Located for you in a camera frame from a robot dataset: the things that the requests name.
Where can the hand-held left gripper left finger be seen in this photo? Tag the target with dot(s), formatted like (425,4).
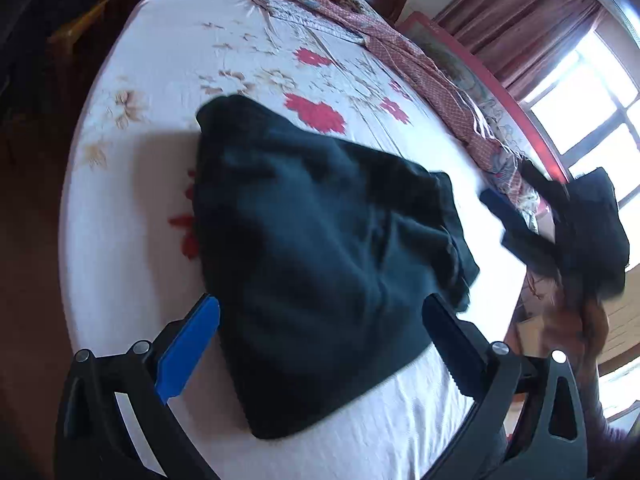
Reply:
(187,345)

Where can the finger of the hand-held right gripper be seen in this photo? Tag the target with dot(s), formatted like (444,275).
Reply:
(545,180)
(520,232)

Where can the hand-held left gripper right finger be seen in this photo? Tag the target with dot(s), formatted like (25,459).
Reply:
(450,340)

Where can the dark navy pants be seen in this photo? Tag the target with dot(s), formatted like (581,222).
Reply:
(310,240)

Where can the person's right forearm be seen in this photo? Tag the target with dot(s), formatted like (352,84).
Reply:
(615,440)

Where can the person's right hand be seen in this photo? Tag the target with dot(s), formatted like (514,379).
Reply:
(585,325)

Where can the window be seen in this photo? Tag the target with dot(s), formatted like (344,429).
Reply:
(575,95)

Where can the pink checked quilt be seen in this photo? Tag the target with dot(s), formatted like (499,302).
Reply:
(450,105)

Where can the dusky pink curtain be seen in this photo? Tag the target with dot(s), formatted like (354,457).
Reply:
(525,15)

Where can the pale printed pillow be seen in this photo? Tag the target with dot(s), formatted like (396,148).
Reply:
(310,17)

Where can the floral white bed sheet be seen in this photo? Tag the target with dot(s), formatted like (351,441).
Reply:
(150,60)

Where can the wooden chair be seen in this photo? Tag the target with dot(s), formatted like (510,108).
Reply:
(75,30)

